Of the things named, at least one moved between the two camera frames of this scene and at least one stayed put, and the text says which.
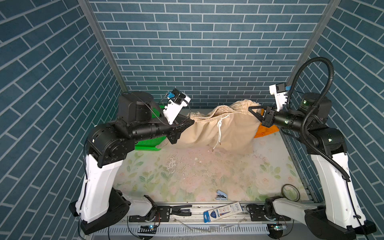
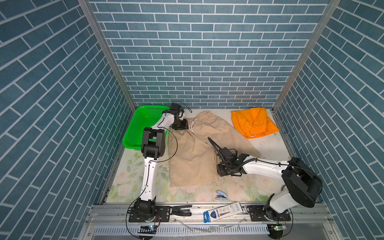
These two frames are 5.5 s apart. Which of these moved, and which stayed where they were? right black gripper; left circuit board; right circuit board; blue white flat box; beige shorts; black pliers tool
Moved: beige shorts; right black gripper
Stayed: right circuit board; blue white flat box; left circuit board; black pliers tool
